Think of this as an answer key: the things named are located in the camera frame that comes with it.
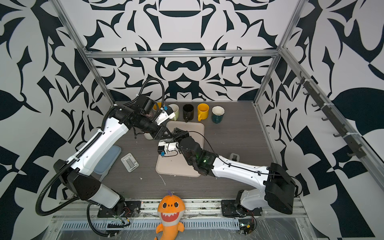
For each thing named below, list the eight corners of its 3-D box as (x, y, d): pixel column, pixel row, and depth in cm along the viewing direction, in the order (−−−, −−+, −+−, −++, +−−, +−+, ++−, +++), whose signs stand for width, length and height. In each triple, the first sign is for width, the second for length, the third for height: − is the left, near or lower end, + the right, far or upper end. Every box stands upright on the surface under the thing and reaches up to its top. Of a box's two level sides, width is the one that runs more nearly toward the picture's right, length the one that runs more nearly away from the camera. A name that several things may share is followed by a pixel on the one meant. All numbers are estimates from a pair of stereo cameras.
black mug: (185, 123, 109) (185, 114, 101) (180, 115, 113) (179, 107, 106) (196, 118, 112) (196, 109, 104) (190, 110, 116) (190, 102, 109)
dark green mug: (211, 125, 107) (213, 117, 99) (210, 114, 113) (212, 105, 105) (223, 125, 107) (226, 117, 99) (222, 114, 113) (224, 105, 105)
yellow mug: (197, 121, 108) (198, 114, 102) (197, 110, 115) (197, 103, 109) (208, 121, 108) (209, 114, 102) (207, 110, 115) (208, 103, 109)
